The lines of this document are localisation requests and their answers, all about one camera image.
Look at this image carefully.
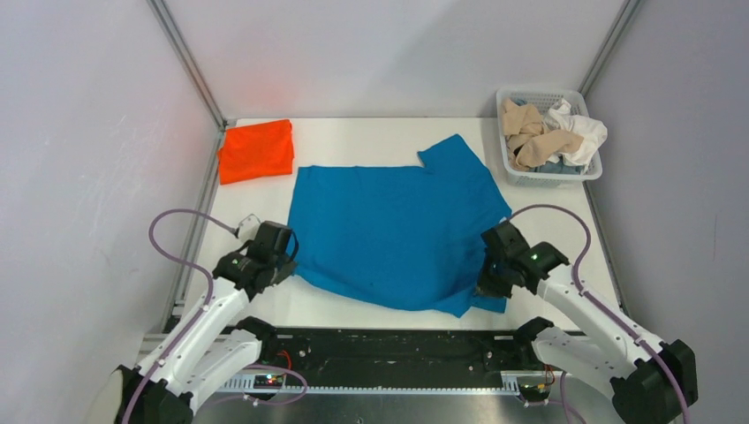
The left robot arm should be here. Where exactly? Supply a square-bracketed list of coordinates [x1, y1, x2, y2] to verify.
[114, 221, 299, 423]

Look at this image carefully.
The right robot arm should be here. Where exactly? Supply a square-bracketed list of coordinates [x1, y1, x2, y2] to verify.
[477, 221, 699, 423]

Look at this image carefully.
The light blue t shirt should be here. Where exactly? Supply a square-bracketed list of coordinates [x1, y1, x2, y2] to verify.
[530, 156, 586, 175]

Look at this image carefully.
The folded orange t shirt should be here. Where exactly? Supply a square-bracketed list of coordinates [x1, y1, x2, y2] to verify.
[217, 119, 295, 185]

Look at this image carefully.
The beige t shirt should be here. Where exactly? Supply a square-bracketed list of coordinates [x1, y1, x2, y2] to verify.
[499, 98, 584, 171]

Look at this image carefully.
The left controller board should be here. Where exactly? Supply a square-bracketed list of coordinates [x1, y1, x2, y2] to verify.
[252, 374, 285, 390]

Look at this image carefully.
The controller board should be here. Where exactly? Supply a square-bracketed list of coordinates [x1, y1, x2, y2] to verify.
[518, 383, 554, 405]
[252, 374, 285, 390]

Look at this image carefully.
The right controller board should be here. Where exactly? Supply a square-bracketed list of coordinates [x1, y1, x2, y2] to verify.
[518, 383, 554, 405]

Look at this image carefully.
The white plastic laundry basket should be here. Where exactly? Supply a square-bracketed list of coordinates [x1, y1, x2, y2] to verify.
[496, 86, 602, 187]

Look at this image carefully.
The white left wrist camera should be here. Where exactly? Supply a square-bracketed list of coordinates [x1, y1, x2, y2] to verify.
[234, 214, 261, 239]

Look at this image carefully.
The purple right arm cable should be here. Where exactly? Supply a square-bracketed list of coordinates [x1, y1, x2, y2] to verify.
[509, 203, 692, 424]

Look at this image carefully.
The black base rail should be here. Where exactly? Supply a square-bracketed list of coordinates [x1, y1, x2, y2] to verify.
[260, 328, 546, 390]

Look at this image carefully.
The left aluminium frame post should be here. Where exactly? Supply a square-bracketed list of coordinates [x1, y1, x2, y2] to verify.
[147, 0, 227, 132]

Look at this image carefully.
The aluminium frame post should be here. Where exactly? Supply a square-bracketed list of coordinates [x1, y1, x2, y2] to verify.
[578, 0, 644, 97]
[147, 0, 227, 132]

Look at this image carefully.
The right aluminium frame post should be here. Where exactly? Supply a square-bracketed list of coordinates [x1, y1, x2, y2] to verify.
[578, 0, 644, 97]

